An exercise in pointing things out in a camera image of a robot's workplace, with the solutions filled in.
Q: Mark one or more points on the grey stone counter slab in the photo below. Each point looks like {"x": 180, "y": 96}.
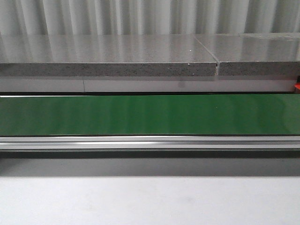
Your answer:
{"x": 274, "y": 54}

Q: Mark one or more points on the green conveyor belt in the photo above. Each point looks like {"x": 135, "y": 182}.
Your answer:
{"x": 220, "y": 114}

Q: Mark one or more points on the red plastic object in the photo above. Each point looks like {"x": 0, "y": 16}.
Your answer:
{"x": 297, "y": 86}

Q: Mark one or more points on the white pleated curtain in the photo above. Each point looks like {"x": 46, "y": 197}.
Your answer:
{"x": 120, "y": 17}

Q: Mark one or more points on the aluminium conveyor side rail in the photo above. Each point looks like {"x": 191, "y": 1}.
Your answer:
{"x": 151, "y": 146}

